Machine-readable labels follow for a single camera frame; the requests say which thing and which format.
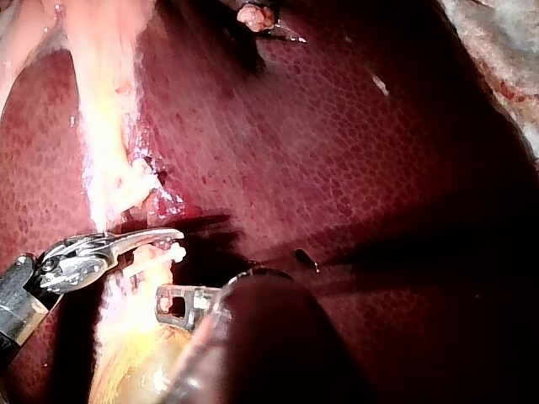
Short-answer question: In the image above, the dark red liver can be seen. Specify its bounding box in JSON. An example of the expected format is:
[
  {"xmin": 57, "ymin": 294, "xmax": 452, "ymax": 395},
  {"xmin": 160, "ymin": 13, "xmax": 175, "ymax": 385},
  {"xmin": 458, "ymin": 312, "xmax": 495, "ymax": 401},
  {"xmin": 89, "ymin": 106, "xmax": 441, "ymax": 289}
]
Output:
[{"xmin": 0, "ymin": 0, "xmax": 539, "ymax": 404}]

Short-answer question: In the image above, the gallbladder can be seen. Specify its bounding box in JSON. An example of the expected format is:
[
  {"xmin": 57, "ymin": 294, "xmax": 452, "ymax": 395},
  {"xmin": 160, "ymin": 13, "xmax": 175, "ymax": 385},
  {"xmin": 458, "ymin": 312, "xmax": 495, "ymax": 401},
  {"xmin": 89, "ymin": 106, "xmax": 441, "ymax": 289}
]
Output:
[{"xmin": 86, "ymin": 246, "xmax": 224, "ymax": 404}]

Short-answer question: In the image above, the white clip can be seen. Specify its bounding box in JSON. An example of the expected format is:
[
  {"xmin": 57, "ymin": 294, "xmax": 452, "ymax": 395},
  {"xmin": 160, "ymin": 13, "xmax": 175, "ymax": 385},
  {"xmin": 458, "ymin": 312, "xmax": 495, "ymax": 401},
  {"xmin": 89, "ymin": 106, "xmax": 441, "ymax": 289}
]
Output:
[{"xmin": 125, "ymin": 242, "xmax": 188, "ymax": 280}]

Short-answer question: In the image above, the left arm instrument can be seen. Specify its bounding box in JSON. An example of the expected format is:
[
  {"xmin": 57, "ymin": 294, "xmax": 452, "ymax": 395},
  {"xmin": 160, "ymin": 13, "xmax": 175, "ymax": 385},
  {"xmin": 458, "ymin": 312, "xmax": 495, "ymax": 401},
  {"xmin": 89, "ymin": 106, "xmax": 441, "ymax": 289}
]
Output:
[{"xmin": 189, "ymin": 268, "xmax": 256, "ymax": 338}]

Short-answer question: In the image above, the left arm instrument jaw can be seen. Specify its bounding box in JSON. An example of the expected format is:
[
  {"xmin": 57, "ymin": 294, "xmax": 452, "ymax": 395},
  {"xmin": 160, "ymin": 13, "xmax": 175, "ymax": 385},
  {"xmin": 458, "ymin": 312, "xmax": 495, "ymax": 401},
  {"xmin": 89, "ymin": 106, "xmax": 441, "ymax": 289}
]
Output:
[{"xmin": 154, "ymin": 283, "xmax": 195, "ymax": 332}]

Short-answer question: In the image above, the right arm instrument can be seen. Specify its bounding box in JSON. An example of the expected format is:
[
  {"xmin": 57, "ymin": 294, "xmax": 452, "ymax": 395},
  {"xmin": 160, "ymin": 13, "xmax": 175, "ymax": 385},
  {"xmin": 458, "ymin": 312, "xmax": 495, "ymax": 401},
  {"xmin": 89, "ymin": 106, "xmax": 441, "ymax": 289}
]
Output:
[{"xmin": 35, "ymin": 232, "xmax": 124, "ymax": 295}]

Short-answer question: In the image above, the right arm instrument jaw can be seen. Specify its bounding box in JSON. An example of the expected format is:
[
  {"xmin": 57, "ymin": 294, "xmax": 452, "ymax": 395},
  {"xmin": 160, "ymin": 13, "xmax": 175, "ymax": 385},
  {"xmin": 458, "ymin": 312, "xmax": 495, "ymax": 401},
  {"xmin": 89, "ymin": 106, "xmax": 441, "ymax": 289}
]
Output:
[{"xmin": 103, "ymin": 226, "xmax": 186, "ymax": 258}]

